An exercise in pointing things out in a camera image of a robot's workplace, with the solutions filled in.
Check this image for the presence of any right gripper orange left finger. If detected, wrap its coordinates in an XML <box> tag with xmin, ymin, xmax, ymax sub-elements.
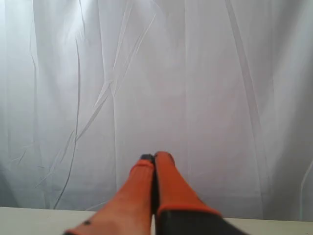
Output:
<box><xmin>64</xmin><ymin>154</ymin><xmax>155</xmax><ymax>235</ymax></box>

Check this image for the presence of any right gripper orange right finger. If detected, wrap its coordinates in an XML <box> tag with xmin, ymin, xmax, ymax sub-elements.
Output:
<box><xmin>155</xmin><ymin>151</ymin><xmax>245</xmax><ymax>235</ymax></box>

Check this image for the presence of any white backdrop curtain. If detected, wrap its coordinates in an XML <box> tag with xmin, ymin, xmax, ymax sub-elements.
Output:
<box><xmin>0</xmin><ymin>0</ymin><xmax>313</xmax><ymax>221</ymax></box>

